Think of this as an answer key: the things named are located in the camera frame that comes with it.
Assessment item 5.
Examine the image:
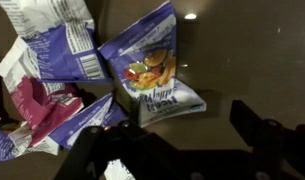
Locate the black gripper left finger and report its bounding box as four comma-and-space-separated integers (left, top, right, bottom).
53, 99, 193, 180

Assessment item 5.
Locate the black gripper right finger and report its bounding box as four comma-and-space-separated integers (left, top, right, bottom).
229, 99, 305, 180

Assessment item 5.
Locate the purple fruit print snack pack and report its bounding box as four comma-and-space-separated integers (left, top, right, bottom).
97, 0, 208, 129

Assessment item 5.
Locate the purple white snack pack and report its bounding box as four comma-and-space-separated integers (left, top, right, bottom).
0, 121, 61, 163
46, 92, 130, 151

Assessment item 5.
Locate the pink white snack pack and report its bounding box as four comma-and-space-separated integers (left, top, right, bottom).
0, 35, 85, 148

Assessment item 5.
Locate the purple snack pack barcode side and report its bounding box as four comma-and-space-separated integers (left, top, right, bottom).
0, 0, 112, 84

